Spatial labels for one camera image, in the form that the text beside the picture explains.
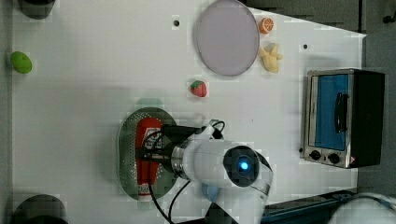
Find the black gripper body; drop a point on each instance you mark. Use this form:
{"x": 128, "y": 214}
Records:
{"x": 159, "y": 155}

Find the plush red ketchup bottle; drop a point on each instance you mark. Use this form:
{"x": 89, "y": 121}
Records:
{"x": 146, "y": 138}

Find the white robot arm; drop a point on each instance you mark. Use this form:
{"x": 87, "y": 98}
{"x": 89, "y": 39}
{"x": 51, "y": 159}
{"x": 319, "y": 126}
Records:
{"x": 242, "y": 176}

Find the blue cup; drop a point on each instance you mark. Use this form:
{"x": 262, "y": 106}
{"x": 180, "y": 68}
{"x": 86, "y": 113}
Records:
{"x": 210, "y": 192}

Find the plush strawberry near plate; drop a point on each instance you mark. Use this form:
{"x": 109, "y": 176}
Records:
{"x": 198, "y": 88}

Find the black cylinder bottom corner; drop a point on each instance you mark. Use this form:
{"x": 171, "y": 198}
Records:
{"x": 40, "y": 209}

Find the black cylinder corner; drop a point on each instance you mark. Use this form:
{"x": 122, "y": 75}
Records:
{"x": 36, "y": 9}
{"x": 40, "y": 209}

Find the round grey plate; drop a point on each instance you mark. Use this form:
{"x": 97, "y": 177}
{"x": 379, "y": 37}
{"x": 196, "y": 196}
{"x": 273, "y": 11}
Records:
{"x": 227, "y": 37}

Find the plush peeled banana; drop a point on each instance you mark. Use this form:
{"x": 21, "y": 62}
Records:
{"x": 270, "y": 58}

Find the plush orange slice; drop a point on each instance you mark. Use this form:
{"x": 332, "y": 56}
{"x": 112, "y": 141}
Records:
{"x": 266, "y": 25}

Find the green plush fruit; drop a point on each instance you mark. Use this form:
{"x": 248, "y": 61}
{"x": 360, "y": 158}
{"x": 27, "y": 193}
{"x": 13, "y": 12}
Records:
{"x": 21, "y": 62}

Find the black toaster oven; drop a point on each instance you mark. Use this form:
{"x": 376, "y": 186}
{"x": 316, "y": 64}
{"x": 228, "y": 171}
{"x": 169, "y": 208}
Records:
{"x": 344, "y": 111}

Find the black cylinder top corner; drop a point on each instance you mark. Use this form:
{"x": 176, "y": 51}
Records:
{"x": 36, "y": 9}

